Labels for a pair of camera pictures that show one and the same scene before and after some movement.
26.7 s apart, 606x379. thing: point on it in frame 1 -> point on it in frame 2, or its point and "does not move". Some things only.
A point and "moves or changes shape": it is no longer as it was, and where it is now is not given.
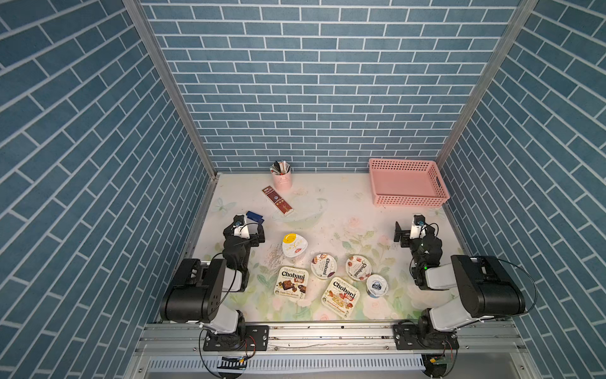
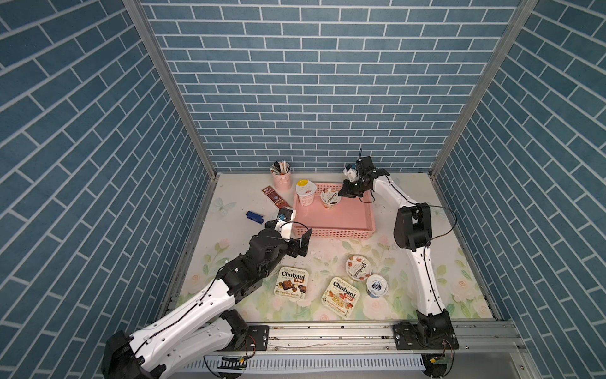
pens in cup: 280,168 does not move
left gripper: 253,240 -> 293,250
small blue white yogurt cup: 376,286 does not move
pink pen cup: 282,182 does not move
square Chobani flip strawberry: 341,297 does not move
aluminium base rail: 183,339 does not move
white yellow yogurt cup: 293,245 moves or changes shape
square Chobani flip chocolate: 291,283 does not move
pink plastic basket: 407,182 -> 321,212
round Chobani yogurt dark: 323,266 -> 330,197
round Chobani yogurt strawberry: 358,268 does not move
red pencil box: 277,200 does not move
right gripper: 405,236 -> 345,192
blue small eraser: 255,216 does not move
